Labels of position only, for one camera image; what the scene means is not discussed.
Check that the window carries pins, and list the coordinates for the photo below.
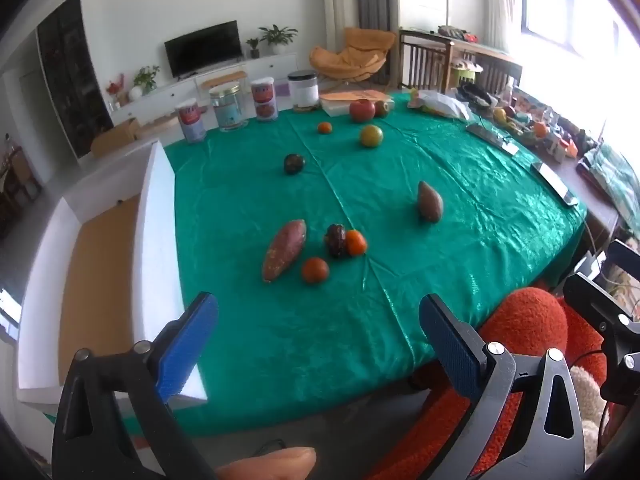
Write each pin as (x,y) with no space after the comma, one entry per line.
(570,7)

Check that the dark wrinkled passion fruit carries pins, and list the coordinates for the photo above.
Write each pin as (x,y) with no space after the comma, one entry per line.
(335,240)

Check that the white jar with black lid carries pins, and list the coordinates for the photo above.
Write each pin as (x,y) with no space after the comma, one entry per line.
(303,90)

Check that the leafy potted plant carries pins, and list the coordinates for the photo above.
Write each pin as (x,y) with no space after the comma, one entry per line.
(146,79)

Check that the orange lounge chair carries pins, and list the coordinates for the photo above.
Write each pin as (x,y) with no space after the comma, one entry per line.
(350,55)

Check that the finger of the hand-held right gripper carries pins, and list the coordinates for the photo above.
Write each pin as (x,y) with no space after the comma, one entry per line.
(625,260)
(595,300)

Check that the white foam box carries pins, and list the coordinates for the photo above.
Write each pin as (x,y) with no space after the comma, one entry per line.
(150,260)

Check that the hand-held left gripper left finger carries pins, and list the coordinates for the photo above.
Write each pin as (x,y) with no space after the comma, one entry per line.
(187,345)

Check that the green yellow round fruit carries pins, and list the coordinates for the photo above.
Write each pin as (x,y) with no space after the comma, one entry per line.
(371,136)

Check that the red label can left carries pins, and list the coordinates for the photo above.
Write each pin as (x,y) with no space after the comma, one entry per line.
(191,122)

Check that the small dark sweet potato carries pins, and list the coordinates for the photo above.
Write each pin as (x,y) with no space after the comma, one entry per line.
(430,202)

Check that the white plastic bag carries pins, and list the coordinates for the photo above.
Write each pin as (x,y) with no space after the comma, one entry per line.
(440,104)

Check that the white plastic tray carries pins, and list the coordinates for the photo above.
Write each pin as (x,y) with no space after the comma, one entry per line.
(345,102)

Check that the white sheer curtain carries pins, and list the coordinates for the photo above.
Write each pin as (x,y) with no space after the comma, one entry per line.
(502,5)

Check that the large reddish sweet potato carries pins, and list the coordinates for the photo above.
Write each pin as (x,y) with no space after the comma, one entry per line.
(284,250)

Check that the person's left hand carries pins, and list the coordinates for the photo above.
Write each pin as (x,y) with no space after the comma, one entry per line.
(270,465)

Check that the dark glass cabinet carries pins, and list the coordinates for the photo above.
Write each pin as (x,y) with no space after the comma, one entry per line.
(70,75)

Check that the black television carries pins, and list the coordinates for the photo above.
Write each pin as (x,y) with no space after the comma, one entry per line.
(202,50)

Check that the small potted green plant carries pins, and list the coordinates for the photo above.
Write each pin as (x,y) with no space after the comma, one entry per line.
(253,46)

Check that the kiwi behind apple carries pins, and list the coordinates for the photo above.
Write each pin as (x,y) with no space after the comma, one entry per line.
(382,108)

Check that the white television cabinet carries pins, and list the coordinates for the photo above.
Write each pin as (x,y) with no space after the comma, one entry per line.
(175,91)

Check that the white round vase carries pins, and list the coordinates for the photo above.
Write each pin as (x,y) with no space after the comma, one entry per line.
(135,92)

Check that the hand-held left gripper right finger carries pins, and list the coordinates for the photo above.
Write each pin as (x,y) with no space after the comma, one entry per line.
(450,345)

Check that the green plastic stool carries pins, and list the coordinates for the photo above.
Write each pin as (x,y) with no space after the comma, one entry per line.
(465,75)

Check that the dark round fruit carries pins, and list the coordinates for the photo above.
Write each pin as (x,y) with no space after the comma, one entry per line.
(294,163)

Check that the red and blue tin can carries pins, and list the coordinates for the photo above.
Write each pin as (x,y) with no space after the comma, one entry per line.
(264,100)

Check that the small orange mandarin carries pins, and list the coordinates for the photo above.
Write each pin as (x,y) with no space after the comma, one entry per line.
(325,128)

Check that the red apple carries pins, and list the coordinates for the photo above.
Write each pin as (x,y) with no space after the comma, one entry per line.
(362,110)

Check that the orange fleece clothing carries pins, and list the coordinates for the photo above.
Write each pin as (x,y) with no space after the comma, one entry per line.
(530,325)

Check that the pile of colourful toys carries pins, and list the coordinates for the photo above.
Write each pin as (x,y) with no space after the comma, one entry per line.
(540,127)

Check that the red flower arrangement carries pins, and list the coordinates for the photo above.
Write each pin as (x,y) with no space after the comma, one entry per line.
(116,91)

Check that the cardboard box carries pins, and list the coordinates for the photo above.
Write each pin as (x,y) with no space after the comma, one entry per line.
(115,137)

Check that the clear jar with gold lid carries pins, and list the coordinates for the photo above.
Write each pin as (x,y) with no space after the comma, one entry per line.
(228,108)

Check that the cream curtain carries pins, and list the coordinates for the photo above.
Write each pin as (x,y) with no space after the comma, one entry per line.
(340,5)

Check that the large potted green plant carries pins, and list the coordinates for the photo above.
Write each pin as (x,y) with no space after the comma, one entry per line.
(277,37)

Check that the teal patterned cloth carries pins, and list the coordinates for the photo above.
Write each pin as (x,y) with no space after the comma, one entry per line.
(617,185)

